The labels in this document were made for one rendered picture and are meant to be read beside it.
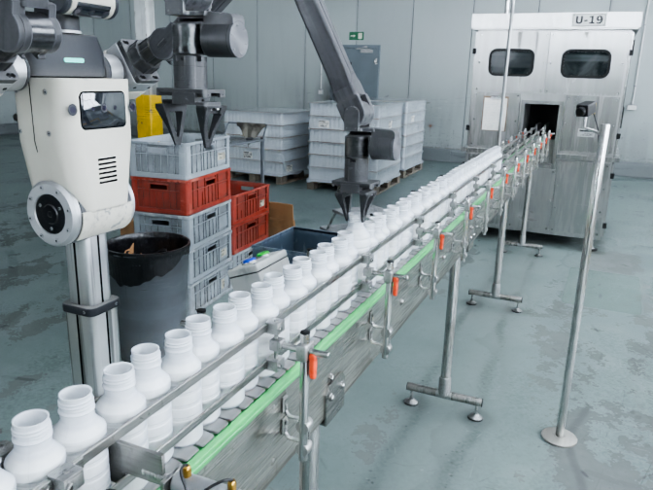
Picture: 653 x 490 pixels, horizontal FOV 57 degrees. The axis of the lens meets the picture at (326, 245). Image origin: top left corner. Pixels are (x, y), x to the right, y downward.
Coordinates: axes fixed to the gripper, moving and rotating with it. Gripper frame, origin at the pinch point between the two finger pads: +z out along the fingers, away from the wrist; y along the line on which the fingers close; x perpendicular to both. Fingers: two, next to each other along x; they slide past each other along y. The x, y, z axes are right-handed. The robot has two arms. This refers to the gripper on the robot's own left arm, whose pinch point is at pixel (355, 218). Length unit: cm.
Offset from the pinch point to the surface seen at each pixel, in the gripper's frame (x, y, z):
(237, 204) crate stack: -239, 185, 54
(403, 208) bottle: -33.9, -1.8, 3.5
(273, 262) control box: 18.1, 12.5, 7.8
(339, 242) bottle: 13.3, -1.6, 2.8
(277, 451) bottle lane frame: 50, -5, 32
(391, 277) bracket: 5.8, -11.4, 11.7
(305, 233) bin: -71, 48, 25
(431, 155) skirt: -1013, 239, 96
